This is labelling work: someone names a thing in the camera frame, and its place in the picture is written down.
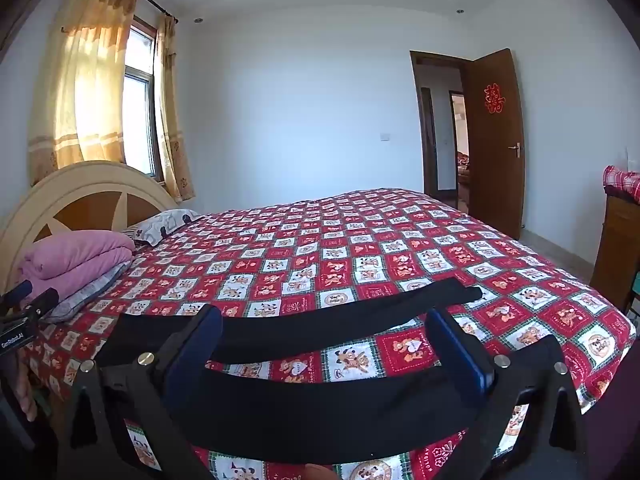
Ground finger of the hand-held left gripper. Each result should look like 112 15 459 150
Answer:
22 287 60 320
0 280 34 312

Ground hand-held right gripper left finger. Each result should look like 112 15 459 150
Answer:
65 304 224 480

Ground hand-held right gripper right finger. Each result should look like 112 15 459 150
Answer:
426 307 594 480

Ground black pants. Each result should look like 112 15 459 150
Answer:
95 277 531 466

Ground person's left hand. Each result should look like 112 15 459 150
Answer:
14 359 40 424

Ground grey folded blanket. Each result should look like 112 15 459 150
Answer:
42 260 133 325

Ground pink folded blanket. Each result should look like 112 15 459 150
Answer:
17 230 137 307

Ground cream wooden headboard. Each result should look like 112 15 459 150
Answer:
0 160 181 281

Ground white patterned pillow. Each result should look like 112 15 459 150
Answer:
122 208 201 248

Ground red printed bed cover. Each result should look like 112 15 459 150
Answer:
20 187 637 480

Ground purple floor rug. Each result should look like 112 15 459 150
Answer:
581 394 640 480

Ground brown wooden door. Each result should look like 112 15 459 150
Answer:
462 48 526 241

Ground white and teal object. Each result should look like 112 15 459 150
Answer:
625 270 640 331

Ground brown wooden cabinet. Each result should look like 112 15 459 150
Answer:
590 192 640 312

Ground window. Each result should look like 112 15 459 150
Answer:
122 15 166 184

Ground wide yellow curtain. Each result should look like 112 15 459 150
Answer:
27 0 139 186

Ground red plaid cloth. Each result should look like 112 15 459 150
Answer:
601 165 640 207

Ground red paper door decoration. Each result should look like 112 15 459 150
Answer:
482 85 505 115

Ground brown door frame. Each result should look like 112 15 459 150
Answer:
409 50 474 211

